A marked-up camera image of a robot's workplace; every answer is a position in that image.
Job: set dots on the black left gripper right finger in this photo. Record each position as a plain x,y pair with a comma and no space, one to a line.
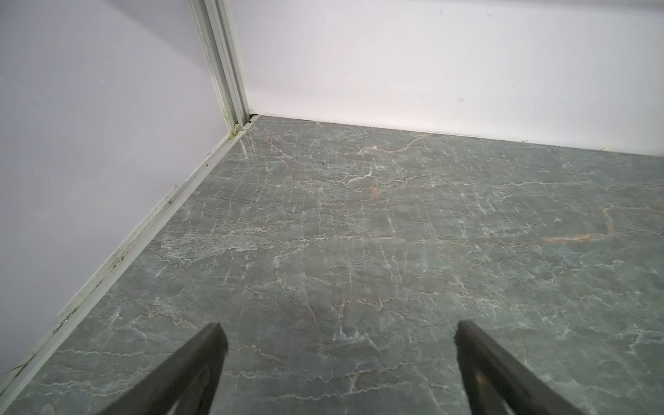
496,383

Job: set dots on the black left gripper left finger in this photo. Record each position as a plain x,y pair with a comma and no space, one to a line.
185,383

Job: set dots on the aluminium frame left base rail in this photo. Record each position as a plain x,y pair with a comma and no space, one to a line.
113,268

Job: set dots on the aluminium frame corner post left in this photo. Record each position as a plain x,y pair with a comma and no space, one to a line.
215,29

